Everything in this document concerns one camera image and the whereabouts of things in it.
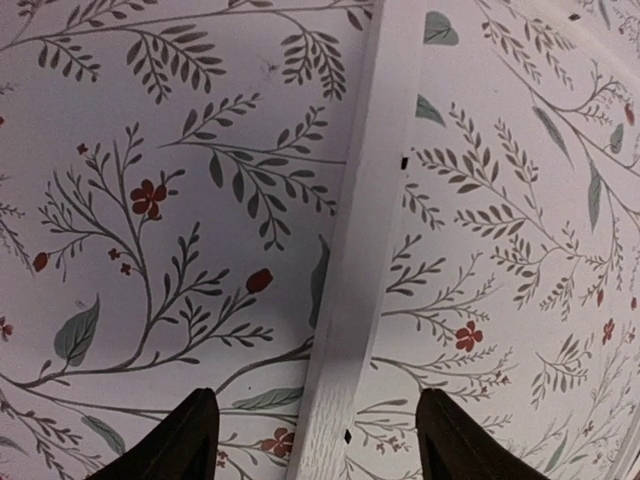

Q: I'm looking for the white picture frame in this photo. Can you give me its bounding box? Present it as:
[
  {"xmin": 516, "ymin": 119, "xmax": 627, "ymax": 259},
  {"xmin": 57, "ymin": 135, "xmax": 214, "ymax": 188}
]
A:
[{"xmin": 288, "ymin": 1, "xmax": 639, "ymax": 479}]

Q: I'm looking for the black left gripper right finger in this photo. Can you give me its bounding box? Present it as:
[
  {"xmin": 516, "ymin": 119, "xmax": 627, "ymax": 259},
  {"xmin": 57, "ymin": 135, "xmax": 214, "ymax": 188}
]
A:
[{"xmin": 416, "ymin": 388, "xmax": 546, "ymax": 480}]

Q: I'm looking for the floral patterned table mat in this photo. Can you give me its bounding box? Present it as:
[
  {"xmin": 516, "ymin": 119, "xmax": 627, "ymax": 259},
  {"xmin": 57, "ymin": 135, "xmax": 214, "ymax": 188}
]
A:
[{"xmin": 1, "ymin": 1, "xmax": 374, "ymax": 479}]

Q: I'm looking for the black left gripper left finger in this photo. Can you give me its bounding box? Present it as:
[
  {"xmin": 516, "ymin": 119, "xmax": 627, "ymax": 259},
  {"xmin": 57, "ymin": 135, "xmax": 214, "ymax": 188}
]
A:
[{"xmin": 89, "ymin": 388, "xmax": 220, "ymax": 480}]

